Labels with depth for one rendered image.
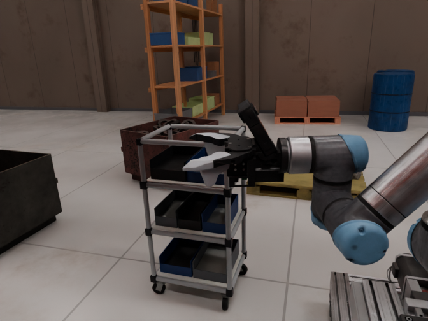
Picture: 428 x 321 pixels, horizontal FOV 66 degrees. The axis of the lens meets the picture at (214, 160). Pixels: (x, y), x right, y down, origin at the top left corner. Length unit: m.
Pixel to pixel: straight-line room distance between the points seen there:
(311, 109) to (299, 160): 6.11
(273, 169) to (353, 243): 0.21
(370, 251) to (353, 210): 0.07
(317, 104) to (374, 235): 6.21
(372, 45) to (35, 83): 8.64
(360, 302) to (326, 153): 0.56
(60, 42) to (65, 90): 1.26
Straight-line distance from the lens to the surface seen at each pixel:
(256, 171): 0.66
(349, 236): 0.57
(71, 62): 9.89
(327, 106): 6.77
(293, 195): 3.42
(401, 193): 0.59
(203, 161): 0.59
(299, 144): 0.65
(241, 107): 0.62
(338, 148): 0.67
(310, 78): 7.77
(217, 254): 2.18
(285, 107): 6.70
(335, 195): 0.67
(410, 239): 0.91
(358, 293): 1.13
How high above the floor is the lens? 1.42
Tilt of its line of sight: 18 degrees down
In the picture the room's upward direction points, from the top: 2 degrees counter-clockwise
